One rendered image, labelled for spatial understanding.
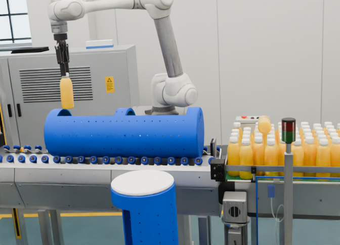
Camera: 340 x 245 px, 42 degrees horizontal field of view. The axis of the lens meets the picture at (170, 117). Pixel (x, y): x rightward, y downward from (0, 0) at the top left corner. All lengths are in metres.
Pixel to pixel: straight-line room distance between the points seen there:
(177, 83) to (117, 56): 1.27
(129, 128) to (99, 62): 1.64
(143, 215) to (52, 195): 0.97
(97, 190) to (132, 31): 2.89
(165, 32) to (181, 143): 0.72
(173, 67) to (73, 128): 0.72
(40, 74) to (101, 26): 1.35
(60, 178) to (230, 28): 3.05
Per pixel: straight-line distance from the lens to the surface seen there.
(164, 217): 1.92
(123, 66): 3.91
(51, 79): 4.10
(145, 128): 2.37
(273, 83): 5.21
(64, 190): 2.67
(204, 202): 2.48
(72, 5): 2.35
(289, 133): 2.02
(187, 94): 2.72
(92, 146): 2.48
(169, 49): 2.70
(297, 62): 5.21
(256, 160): 2.30
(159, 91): 2.89
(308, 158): 2.31
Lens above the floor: 1.76
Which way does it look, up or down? 14 degrees down
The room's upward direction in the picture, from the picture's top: 3 degrees counter-clockwise
